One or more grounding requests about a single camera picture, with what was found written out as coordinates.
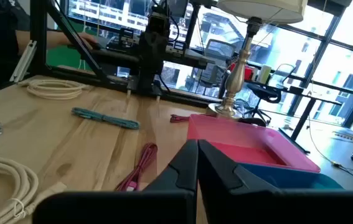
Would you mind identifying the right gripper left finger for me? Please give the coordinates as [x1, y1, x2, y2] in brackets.
[32, 139, 199, 224]

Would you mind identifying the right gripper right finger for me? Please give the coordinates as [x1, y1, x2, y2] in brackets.
[197, 139, 353, 224]

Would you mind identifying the white USB cable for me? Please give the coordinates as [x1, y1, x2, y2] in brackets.
[0, 156, 68, 224]
[18, 78, 93, 101]

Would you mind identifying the person's forearm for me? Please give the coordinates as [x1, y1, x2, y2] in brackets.
[16, 30, 77, 50]

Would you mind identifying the pink translucent plastic bin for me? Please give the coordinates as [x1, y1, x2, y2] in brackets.
[186, 113, 321, 174]

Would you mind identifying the blue plastic bin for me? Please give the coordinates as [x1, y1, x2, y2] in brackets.
[237, 162, 346, 191]

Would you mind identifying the black office chair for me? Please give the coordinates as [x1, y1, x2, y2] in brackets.
[243, 63, 289, 126]

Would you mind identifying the silver table lamp white shade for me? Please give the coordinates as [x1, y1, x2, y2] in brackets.
[206, 0, 308, 121]

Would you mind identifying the red container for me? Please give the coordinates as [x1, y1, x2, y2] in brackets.
[229, 62, 255, 82]

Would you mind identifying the white cup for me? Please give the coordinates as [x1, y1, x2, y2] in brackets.
[257, 64, 273, 85]

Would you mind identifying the black office desk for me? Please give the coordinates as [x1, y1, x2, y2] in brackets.
[246, 77, 343, 155]

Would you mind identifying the green mat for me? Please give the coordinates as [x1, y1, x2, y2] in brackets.
[45, 29, 87, 71]

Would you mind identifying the person's hand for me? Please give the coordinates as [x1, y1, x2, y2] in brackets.
[70, 32, 98, 50]

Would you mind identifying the white aluminium extrusion bar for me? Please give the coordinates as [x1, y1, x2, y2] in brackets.
[9, 40, 37, 83]

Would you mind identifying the pink USB cable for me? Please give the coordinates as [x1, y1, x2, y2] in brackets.
[115, 142, 159, 192]

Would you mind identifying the red USB cable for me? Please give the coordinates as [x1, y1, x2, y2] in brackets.
[169, 113, 193, 124]

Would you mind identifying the teal braided USB cable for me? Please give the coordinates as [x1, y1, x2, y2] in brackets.
[71, 106, 141, 131]

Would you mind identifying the yellow floor cable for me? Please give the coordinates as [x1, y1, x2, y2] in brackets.
[306, 114, 353, 188]

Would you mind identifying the black aluminium rig frame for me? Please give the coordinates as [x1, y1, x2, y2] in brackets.
[29, 0, 220, 108]

